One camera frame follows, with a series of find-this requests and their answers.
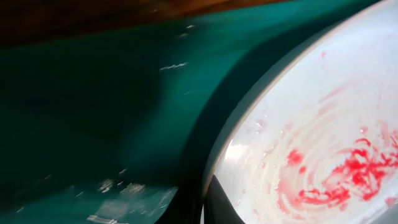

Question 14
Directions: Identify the teal plastic tray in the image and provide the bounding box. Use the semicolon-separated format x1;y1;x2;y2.
1;1;371;224

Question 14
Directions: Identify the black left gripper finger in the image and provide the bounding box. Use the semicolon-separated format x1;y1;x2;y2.
204;175;244;224

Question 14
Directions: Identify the light blue plate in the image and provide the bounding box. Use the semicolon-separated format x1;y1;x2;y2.
205;0;397;224

